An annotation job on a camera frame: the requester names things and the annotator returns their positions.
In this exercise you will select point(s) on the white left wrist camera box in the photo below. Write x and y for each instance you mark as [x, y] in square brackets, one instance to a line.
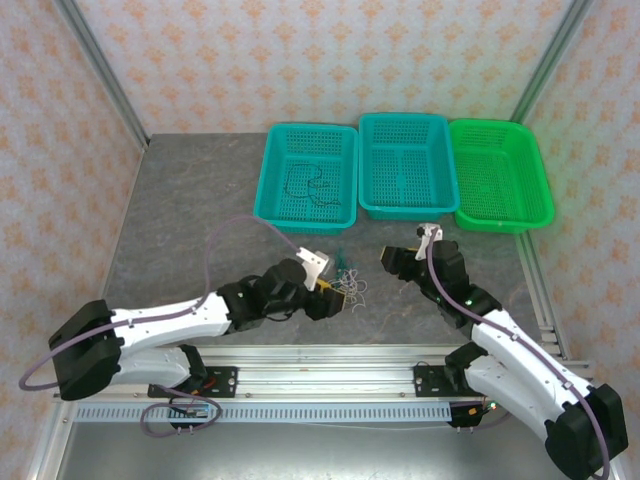
[312, 262]

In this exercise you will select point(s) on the cyan blue plastic basket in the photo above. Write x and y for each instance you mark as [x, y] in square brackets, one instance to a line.
[400, 117]

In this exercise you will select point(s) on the aluminium rail frame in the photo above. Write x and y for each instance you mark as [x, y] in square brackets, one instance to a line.
[325, 375]

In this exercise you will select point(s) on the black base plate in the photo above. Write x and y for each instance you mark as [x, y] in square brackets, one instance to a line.
[430, 381]
[222, 380]

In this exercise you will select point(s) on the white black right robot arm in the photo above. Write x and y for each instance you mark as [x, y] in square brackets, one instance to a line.
[510, 345]

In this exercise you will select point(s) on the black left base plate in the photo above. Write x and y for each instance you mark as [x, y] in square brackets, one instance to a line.
[222, 380]

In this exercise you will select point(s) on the bright green plastic basket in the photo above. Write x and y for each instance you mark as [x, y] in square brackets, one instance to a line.
[500, 226]

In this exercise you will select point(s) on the aluminium corner post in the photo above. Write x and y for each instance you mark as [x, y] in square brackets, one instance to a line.
[105, 70]
[550, 55]

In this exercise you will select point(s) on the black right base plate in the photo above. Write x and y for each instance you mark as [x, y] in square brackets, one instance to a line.
[430, 381]

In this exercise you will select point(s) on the teal green plastic basket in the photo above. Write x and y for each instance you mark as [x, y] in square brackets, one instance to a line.
[300, 228]

